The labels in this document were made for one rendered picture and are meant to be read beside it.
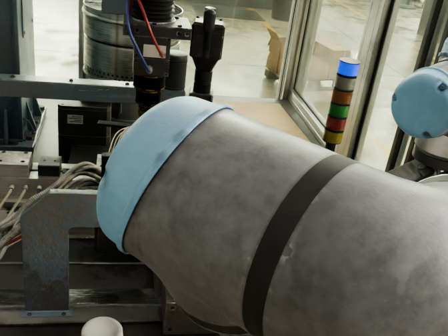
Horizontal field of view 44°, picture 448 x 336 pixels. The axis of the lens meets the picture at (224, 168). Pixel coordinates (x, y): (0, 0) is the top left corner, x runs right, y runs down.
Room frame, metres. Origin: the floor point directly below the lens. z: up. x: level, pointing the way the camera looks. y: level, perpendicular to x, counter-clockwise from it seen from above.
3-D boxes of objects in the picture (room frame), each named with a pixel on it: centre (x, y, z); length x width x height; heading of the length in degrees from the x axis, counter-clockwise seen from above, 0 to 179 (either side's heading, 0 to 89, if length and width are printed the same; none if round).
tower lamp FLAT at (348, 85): (1.18, -0.24, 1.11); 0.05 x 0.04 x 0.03; 13
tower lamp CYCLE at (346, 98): (1.18, -0.24, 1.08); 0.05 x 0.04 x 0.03; 13
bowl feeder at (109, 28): (1.70, 0.34, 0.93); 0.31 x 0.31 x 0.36
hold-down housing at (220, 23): (0.94, 0.06, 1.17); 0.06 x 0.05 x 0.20; 94
